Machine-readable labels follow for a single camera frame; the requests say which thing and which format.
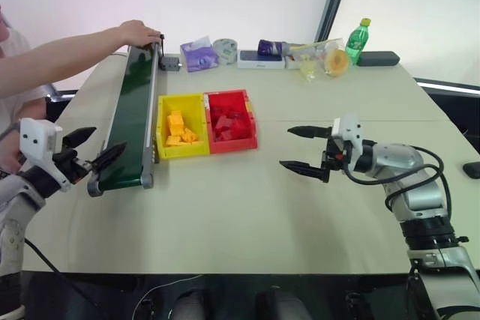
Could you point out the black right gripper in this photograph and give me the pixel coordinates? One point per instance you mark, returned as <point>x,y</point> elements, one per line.
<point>335,157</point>

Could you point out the white box with dark lid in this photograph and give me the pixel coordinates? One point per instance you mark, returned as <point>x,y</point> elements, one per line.
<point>260,60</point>

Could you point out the purple snack packet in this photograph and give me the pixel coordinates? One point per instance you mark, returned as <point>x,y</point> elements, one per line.
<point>270,47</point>

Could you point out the black chair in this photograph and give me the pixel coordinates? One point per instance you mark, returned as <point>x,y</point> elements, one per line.
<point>60,100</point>

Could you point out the red block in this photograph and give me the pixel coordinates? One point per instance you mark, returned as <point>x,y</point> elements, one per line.
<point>226,135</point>
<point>224,124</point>

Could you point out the small black object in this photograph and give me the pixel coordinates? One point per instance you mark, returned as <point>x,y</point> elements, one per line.
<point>472,169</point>

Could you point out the black oblong case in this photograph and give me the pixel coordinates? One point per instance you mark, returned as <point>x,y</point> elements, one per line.
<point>378,58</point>

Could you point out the person's right hand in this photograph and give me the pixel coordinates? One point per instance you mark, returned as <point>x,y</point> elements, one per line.
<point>9,155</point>

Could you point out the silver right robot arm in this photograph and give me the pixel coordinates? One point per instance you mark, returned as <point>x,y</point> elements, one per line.
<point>420,192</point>

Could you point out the purple tissue pack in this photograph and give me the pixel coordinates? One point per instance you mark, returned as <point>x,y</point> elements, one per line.
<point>198,55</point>

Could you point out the yellow plastic bin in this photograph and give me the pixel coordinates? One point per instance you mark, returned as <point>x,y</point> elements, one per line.
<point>164,149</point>

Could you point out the green conveyor belt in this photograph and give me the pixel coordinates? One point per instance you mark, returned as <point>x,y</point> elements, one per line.
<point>129,110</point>

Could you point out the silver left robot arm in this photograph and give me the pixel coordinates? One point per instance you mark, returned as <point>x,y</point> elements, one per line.
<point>17,200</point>

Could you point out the green plastic bottle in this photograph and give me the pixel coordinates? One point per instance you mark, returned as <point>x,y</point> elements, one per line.
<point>356,44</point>

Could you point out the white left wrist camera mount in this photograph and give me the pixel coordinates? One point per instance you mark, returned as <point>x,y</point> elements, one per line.
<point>37,140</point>

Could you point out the grey tape roll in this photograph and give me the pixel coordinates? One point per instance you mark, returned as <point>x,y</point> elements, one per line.
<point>225,52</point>

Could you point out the yellow tape roll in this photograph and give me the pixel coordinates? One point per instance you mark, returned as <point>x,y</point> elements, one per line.
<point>337,63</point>

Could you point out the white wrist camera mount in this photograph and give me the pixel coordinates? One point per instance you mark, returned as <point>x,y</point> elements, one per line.
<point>37,140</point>
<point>350,130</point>

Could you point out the gray plastic box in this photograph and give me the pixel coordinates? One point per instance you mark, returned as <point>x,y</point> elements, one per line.
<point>170,63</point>

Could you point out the person's left hand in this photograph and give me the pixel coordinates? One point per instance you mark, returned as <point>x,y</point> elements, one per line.
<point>138,33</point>

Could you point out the large yellow block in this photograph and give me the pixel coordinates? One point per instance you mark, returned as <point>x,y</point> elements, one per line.
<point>175,123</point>

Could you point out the person's left forearm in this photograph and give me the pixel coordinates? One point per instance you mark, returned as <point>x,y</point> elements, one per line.
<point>56,59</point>

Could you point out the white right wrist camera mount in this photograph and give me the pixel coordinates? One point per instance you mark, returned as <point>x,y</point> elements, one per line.
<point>350,130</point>

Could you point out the clear plastic bag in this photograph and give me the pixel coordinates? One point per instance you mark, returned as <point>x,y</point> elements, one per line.
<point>311,61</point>

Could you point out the red plastic bin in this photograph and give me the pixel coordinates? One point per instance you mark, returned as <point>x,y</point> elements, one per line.
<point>232,144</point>

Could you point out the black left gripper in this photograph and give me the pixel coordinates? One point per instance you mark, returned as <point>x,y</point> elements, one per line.
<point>73,166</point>

